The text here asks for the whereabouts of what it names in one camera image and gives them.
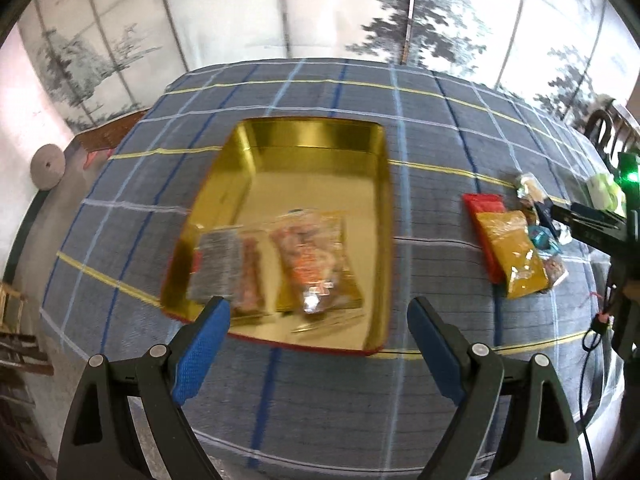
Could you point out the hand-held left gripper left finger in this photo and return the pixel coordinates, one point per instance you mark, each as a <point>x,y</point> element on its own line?
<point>200,355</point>

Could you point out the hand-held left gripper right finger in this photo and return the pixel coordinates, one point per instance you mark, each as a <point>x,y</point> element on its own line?
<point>435,355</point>

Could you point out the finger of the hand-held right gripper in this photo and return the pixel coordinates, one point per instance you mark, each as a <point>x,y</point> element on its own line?
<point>592,235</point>
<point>585,211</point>

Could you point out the brown snack packet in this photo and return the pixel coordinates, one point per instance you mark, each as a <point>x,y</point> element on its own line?
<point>555,270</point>

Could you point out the teal candy packet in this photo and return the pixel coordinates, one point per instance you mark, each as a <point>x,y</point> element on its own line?
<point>540,240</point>

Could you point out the navy and white snack packet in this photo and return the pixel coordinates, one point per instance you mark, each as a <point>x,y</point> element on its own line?
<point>530,190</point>

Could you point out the large yellow snack packet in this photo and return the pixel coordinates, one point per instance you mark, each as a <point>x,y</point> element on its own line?
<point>515,260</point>

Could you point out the grey speckled snack packet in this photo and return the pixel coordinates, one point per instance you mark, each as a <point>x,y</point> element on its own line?
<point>215,265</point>

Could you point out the clear packet of dough twists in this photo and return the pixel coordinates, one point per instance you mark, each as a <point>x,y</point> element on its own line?
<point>252,270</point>

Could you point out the red snack packet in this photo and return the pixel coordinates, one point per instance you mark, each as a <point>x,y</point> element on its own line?
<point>482,204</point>

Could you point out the small yellow snack packet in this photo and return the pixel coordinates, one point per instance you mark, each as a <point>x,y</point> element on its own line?
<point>350,287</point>

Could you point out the clear packet of orange snacks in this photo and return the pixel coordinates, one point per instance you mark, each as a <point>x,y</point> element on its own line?
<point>305,255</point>

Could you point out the red tin box gold inside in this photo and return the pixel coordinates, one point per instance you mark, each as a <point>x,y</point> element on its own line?
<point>310,180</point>

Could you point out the green tissue pack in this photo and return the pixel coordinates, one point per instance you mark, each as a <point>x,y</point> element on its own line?
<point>605,192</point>

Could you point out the dark wooden chair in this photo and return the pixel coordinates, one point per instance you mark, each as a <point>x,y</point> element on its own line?
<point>602,125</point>

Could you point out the blue plaid tablecloth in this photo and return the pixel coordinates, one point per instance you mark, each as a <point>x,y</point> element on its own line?
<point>320,400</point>

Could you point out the brown wooden furniture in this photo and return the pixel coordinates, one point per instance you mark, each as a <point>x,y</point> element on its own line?
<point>17,335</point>

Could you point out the brown wooden bench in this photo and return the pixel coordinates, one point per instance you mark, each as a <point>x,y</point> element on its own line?
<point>107,132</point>

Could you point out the round grey wall disc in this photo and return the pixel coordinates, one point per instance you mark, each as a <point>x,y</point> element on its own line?
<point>47,167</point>

